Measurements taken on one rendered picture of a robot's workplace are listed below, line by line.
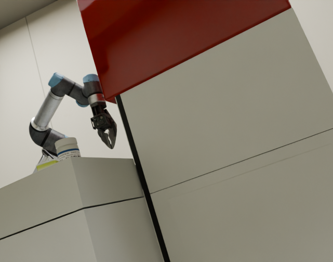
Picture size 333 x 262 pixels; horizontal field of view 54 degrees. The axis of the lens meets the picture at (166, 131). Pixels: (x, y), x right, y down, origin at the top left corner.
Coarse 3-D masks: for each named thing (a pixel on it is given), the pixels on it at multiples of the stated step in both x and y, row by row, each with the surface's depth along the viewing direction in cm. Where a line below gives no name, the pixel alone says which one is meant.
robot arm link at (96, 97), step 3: (90, 96) 147; (93, 96) 147; (96, 96) 147; (99, 96) 147; (102, 96) 149; (90, 99) 147; (93, 99) 146; (96, 99) 146; (99, 99) 146; (102, 99) 147; (90, 102) 147; (93, 102) 146; (105, 102) 150
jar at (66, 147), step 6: (66, 138) 104; (72, 138) 105; (60, 144) 103; (66, 144) 104; (72, 144) 105; (60, 150) 103; (66, 150) 103; (72, 150) 103; (78, 150) 106; (60, 156) 103; (66, 156) 102; (78, 156) 104
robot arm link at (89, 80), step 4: (84, 76) 150; (88, 76) 149; (92, 76) 149; (96, 76) 151; (84, 80) 150; (88, 80) 149; (92, 80) 149; (96, 80) 150; (84, 84) 150; (88, 84) 148; (92, 84) 148; (96, 84) 149; (84, 88) 151; (88, 88) 148; (92, 88) 147; (96, 88) 148; (100, 88) 149; (84, 92) 152; (88, 92) 148; (92, 92) 147; (96, 92) 147; (100, 92) 148; (88, 96) 148
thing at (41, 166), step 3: (54, 159) 113; (57, 159) 115; (45, 162) 113; (48, 162) 113; (51, 162) 113; (54, 162) 113; (36, 165) 113; (39, 165) 113; (42, 165) 113; (45, 165) 113; (48, 165) 113; (39, 168) 113; (42, 168) 112
